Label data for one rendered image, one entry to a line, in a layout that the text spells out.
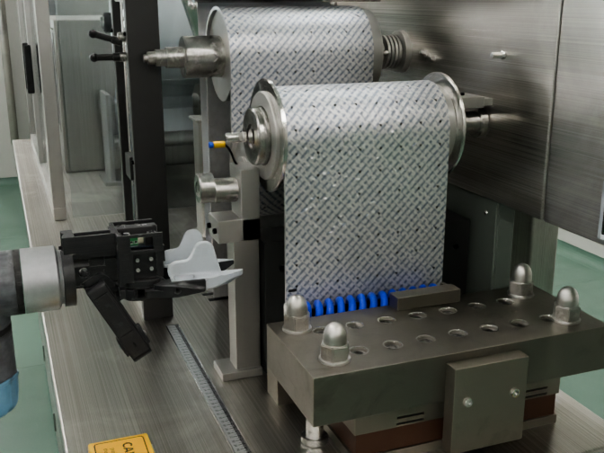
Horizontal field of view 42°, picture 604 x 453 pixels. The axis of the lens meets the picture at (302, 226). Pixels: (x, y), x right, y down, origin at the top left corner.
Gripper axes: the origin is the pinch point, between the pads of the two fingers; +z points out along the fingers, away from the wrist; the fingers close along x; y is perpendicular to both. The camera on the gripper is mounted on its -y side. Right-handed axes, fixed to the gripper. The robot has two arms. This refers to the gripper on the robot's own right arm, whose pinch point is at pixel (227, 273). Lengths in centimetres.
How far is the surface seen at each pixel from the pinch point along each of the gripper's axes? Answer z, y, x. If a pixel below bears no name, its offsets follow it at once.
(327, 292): 13.8, -4.5, 0.3
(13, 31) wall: -10, 23, 556
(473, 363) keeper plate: 23.1, -7.5, -20.7
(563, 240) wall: 274, -95, 266
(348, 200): 16.5, 7.9, 0.0
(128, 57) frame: -5.7, 25.3, 33.0
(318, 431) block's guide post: 7.4, -17.5, -12.0
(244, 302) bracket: 4.5, -7.4, 8.4
